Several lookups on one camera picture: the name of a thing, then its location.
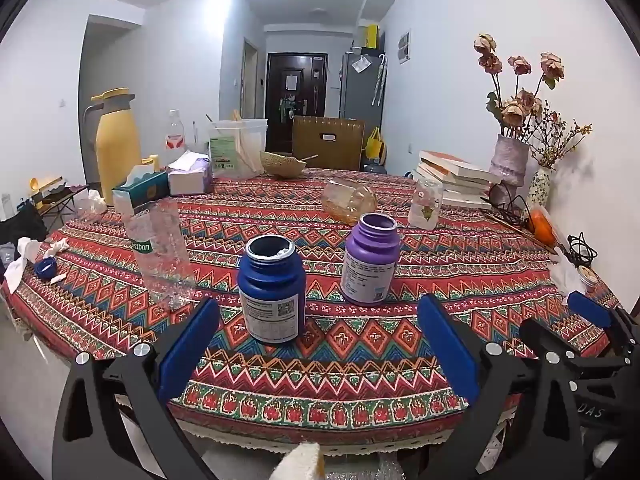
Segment wooden interior door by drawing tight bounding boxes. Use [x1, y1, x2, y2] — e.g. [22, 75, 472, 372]
[242, 37, 266, 121]

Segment white glove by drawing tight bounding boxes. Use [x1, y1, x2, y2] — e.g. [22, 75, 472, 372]
[549, 247, 586, 306]

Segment crumpled white tissue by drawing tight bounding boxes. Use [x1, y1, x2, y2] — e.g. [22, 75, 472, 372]
[2, 237, 71, 293]

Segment green label packet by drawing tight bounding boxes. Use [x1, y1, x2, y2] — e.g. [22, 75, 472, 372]
[209, 135, 242, 171]

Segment green tissue box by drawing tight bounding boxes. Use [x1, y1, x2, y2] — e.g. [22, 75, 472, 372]
[112, 170, 171, 216]

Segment wooden stick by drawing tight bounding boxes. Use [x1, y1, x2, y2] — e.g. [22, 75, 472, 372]
[482, 210, 556, 252]

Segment amber glass cup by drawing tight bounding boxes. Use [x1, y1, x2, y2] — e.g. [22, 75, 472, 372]
[321, 178, 377, 225]

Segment blue plastic bottle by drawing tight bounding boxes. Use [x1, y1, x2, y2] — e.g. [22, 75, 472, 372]
[237, 235, 307, 345]

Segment orange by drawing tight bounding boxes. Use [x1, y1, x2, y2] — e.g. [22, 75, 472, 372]
[530, 207, 557, 246]

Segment grey refrigerator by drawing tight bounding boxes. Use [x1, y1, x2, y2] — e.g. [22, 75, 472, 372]
[340, 50, 386, 126]

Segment silver bubble wrap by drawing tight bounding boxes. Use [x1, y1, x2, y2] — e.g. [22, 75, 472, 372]
[357, 465, 403, 480]

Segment yellow flower branches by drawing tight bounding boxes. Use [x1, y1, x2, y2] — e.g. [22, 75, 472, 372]
[525, 105, 593, 168]

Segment water bottle with red label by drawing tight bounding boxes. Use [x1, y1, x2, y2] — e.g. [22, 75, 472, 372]
[165, 109, 187, 153]

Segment stack of white books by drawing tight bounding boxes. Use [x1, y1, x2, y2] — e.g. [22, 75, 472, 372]
[412, 150, 503, 209]

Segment woven bowl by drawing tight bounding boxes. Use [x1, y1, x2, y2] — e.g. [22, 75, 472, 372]
[260, 151, 308, 178]

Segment purple white tissue pack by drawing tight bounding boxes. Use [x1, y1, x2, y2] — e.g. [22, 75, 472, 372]
[167, 150, 213, 196]

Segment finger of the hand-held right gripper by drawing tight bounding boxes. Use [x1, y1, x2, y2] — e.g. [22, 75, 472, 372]
[567, 291, 640, 348]
[519, 317, 626, 368]

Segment black cable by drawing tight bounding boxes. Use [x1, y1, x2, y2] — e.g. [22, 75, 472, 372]
[567, 232, 598, 268]

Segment dried pink roses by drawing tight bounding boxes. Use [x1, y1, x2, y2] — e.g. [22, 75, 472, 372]
[474, 33, 566, 138]

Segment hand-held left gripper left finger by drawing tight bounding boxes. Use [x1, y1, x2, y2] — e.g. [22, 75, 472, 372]
[52, 297, 223, 480]

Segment brown chair back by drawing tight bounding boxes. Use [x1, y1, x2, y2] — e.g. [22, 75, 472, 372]
[292, 116, 366, 171]

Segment purple plastic bottle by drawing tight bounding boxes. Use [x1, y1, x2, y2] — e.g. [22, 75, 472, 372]
[341, 213, 402, 306]

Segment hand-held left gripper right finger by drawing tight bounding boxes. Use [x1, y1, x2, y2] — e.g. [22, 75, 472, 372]
[417, 294, 587, 480]

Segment patterned red tablecloth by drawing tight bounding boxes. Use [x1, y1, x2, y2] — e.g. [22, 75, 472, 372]
[0, 167, 626, 456]

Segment white fuzzy cloth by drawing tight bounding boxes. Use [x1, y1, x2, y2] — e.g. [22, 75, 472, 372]
[277, 441, 322, 480]

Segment white folded umbrella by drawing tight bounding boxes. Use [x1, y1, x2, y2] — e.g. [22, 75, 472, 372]
[372, 54, 388, 107]

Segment yellow bag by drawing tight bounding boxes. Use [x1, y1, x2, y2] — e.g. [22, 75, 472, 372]
[365, 127, 386, 158]

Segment clear cut plastic bottle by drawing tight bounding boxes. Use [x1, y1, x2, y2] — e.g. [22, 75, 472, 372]
[122, 197, 197, 311]

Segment grey pink vase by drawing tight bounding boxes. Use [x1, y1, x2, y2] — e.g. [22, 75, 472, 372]
[489, 134, 531, 188]

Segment yellow thermos jug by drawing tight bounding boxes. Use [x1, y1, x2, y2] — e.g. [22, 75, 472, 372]
[91, 88, 142, 206]

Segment bundle of wooden chopsticks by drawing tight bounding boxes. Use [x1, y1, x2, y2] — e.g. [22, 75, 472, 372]
[231, 110, 266, 176]

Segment folding side table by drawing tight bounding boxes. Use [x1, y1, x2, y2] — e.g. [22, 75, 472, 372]
[30, 176, 88, 231]

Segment small floral vase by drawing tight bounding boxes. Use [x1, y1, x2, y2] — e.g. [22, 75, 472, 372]
[527, 165, 558, 208]

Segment dark entrance door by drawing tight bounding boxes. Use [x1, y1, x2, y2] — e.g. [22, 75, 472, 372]
[266, 52, 328, 156]

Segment black bag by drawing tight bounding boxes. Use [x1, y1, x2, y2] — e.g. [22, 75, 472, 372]
[0, 205, 48, 246]

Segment clear plastic container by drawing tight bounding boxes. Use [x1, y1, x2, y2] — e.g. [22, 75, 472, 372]
[207, 118, 268, 179]

